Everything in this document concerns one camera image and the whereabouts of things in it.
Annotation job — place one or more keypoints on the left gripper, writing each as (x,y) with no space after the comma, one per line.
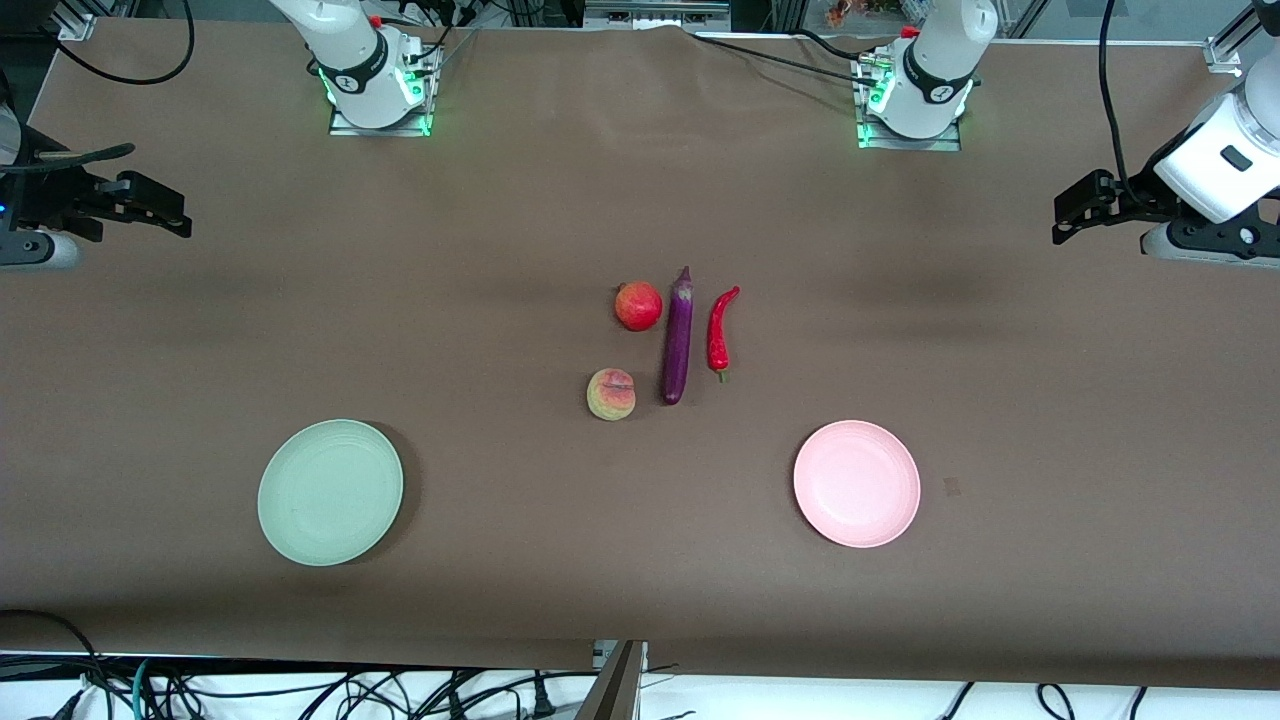
(1133,201)

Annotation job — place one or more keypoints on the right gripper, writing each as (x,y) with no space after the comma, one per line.
(58,193)

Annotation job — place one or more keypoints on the red chili pepper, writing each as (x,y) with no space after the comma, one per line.
(718,335)

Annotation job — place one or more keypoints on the long purple eggplant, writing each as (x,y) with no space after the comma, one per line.
(677,350)

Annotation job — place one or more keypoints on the red pomegranate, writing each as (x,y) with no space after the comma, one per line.
(638,307)

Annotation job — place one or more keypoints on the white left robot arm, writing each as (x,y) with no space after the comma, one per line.
(950,30)

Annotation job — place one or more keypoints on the brown table cover sheet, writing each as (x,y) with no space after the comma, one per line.
(200,300)

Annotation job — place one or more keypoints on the orange background object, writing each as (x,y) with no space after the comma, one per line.
(850,12)

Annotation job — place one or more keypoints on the pale green plate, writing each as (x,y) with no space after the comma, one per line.
(330,492)

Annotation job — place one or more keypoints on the pink plate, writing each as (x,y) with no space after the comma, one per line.
(856,484)

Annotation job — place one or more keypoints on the grey metal box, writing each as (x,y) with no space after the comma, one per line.
(655,14)

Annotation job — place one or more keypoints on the yellow pink peach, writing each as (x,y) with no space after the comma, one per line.
(610,395)

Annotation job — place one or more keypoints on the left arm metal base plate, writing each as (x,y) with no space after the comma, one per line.
(910,144)

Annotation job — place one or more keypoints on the aluminium frame corner profile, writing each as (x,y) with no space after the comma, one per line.
(78,20)
(1235,45)

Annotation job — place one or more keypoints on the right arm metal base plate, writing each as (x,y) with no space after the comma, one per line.
(380,131)

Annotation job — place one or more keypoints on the aluminium post with dark side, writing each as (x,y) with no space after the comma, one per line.
(615,690)

